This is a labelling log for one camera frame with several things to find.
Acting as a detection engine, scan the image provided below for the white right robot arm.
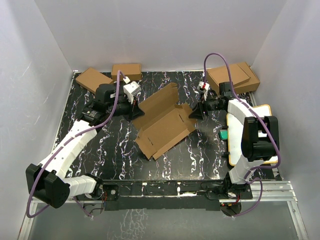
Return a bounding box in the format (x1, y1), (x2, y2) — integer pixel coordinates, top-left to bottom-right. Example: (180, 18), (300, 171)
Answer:
(188, 81), (280, 199)

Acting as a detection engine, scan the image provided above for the aluminium frame rail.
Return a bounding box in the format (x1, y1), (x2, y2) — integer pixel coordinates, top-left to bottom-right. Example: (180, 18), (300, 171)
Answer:
(248, 181), (309, 240)

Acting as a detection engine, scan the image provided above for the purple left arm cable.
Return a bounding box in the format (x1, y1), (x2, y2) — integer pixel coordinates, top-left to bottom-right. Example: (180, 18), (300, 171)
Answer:
(25, 70), (130, 219)

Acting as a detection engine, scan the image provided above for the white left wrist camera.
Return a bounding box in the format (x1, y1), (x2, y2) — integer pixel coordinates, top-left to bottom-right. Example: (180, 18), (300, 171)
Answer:
(123, 76), (141, 104)

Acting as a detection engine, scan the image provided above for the green eraser block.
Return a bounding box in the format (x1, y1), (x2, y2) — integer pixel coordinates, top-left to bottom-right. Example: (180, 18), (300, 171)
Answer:
(219, 129), (228, 141)

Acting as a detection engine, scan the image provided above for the small cardboard box top right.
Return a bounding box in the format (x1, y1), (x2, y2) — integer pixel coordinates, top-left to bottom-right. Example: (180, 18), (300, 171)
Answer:
(205, 63), (251, 94)

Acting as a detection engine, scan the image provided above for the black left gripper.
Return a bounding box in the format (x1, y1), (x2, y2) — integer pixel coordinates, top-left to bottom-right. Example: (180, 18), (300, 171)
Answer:
(106, 93), (145, 123)

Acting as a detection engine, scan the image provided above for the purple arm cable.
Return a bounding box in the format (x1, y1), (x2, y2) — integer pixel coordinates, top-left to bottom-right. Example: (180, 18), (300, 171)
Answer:
(202, 52), (281, 216)
(25, 70), (130, 219)

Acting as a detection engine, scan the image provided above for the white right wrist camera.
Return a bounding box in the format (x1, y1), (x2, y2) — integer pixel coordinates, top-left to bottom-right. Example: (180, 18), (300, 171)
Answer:
(196, 81), (210, 102)

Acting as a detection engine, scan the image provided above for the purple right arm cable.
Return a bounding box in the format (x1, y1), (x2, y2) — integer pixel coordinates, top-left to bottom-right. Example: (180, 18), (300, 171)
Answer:
(202, 52), (281, 216)

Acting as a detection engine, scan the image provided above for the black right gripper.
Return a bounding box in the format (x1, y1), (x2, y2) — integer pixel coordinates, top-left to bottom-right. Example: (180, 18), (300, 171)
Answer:
(189, 91), (224, 120)

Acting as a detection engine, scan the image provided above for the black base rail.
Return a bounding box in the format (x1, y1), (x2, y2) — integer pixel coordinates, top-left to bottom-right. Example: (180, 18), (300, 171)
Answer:
(78, 180), (253, 211)

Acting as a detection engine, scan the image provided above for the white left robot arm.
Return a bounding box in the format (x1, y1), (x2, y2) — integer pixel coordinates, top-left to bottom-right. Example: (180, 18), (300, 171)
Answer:
(25, 81), (145, 209)

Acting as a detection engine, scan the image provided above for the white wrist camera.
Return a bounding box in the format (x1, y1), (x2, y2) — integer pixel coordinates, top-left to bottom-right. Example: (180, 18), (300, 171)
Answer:
(123, 76), (141, 104)
(196, 81), (210, 102)

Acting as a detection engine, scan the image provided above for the large cardboard box bottom right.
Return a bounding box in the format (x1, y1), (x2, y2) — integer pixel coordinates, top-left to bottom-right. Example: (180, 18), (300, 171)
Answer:
(234, 62), (260, 94)

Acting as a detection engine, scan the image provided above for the white board with yellow rim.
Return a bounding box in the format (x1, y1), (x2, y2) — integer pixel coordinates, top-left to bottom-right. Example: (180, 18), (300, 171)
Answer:
(226, 104), (279, 167)

